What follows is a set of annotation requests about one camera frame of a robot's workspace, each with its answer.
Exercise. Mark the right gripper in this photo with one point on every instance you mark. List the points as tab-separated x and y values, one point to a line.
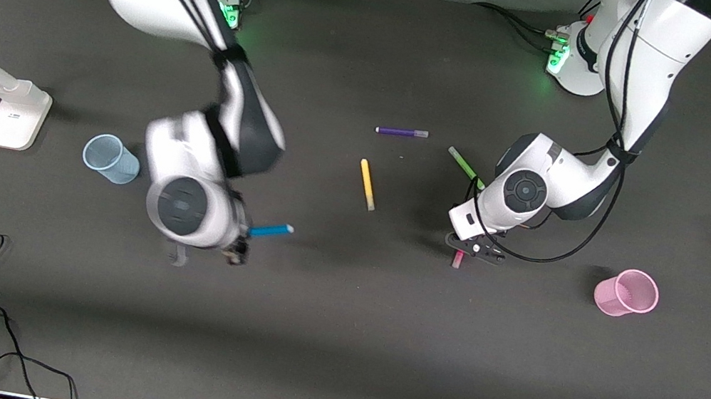
237	251

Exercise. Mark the pink marker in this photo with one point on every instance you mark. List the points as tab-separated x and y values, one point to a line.
457	260

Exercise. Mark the blue marker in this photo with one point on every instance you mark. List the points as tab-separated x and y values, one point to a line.
271	230

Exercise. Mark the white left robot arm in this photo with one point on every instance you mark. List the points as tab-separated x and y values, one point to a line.
647	53

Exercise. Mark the green marker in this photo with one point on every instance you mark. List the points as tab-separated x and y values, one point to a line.
461	162

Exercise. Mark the yellow marker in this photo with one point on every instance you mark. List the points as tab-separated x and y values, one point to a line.
367	185

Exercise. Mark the purple marker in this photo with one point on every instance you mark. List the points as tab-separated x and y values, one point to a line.
401	132

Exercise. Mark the translucent blue cup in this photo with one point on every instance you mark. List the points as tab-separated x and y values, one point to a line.
112	162

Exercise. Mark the translucent pink cup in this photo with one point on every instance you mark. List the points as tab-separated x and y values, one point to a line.
625	295

